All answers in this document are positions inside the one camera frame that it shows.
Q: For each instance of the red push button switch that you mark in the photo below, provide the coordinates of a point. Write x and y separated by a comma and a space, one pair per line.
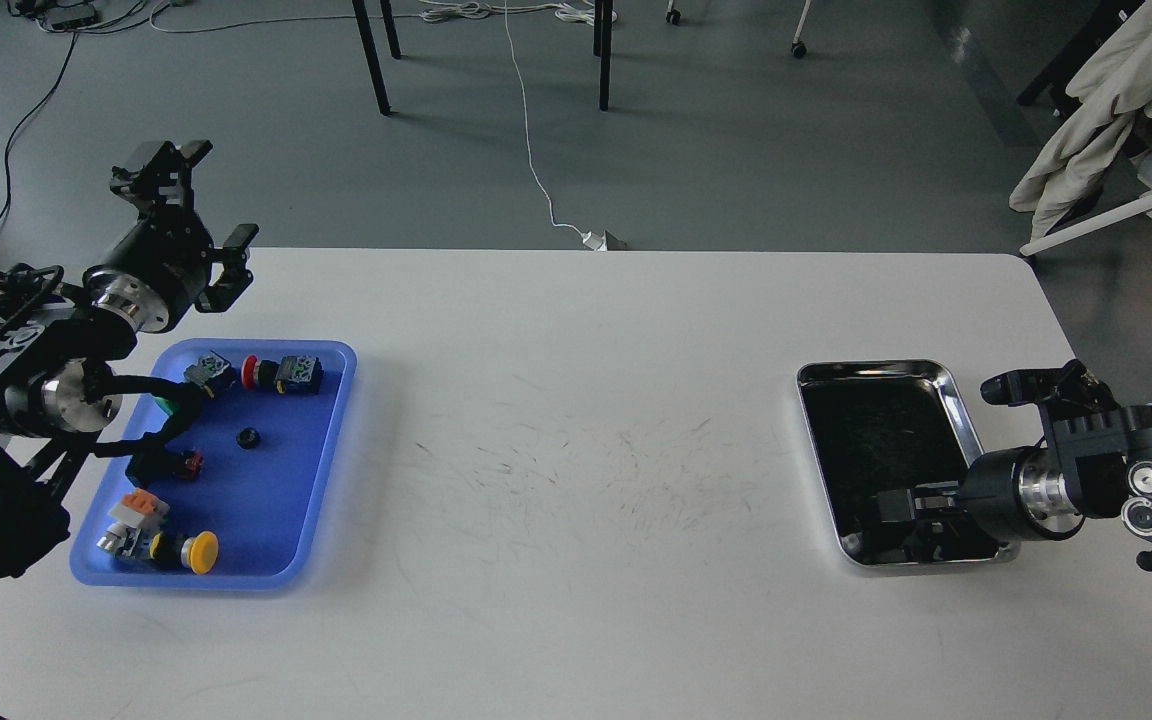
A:
291, 375

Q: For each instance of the blue plastic tray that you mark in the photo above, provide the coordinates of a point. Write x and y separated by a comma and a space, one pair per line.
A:
262, 503

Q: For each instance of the beige cloth on chair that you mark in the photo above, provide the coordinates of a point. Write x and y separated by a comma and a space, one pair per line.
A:
1112, 87

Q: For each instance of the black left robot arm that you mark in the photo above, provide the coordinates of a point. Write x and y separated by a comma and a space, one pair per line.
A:
60, 399

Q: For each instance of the white power adapter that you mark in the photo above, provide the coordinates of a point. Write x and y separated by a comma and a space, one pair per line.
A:
602, 241

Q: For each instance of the black selector switch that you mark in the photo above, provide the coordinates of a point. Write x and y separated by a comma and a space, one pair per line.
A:
163, 463

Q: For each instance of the black table leg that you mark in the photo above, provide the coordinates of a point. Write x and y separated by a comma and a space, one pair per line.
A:
603, 19
370, 46

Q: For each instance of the yellow push button switch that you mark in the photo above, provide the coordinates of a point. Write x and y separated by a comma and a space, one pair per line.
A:
162, 550

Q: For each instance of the orange white contact block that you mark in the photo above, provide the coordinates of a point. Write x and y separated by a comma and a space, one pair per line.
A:
141, 510

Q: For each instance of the green push button switch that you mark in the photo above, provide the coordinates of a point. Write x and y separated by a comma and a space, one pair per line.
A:
206, 375

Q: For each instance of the black table leg left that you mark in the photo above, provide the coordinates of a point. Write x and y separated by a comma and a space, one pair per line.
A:
370, 46

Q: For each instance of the silver metal tray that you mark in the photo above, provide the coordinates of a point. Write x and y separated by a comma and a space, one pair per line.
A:
893, 424

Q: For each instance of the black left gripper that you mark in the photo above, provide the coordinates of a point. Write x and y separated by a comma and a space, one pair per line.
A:
162, 265

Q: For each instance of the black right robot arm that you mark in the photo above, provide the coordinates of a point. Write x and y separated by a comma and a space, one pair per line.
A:
1094, 461

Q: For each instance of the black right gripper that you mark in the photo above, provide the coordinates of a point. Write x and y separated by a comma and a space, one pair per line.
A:
1013, 495

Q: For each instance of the small black gear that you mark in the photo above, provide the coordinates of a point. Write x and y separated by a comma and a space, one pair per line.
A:
248, 438

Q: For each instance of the black table leg right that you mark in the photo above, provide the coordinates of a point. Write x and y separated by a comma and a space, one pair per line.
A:
603, 19

